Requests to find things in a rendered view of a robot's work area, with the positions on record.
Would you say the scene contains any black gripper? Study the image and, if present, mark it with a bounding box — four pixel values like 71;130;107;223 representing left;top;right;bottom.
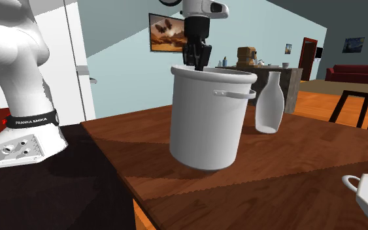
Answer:
182;16;213;72

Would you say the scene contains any large white pot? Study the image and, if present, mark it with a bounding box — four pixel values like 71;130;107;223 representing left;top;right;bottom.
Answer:
169;64;258;171

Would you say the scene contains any white bottle vase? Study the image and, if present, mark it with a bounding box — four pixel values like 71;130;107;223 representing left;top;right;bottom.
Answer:
254;71;286;134

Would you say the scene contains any stone kitchen counter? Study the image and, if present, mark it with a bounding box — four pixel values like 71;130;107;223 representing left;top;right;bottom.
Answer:
215;46;304;114

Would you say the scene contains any dark red door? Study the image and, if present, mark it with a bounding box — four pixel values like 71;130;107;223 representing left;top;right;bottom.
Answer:
298;37;318;82

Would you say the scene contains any brown wooden table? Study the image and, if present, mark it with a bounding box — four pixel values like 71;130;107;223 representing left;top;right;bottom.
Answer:
80;104;368;230

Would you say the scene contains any blue night sky painting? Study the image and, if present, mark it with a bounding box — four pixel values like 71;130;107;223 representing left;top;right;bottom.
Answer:
342;37;365;54

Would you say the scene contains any red sofa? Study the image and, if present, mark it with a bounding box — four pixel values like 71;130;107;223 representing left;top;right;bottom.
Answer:
325;64;368;86

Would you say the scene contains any dark wooden chair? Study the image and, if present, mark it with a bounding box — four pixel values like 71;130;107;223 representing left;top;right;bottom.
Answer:
328;90;368;133

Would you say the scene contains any dark robot stand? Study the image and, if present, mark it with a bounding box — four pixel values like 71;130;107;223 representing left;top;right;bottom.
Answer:
0;123;137;230

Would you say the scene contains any butterfly wall picture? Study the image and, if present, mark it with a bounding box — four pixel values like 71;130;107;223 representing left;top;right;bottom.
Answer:
148;12;186;54

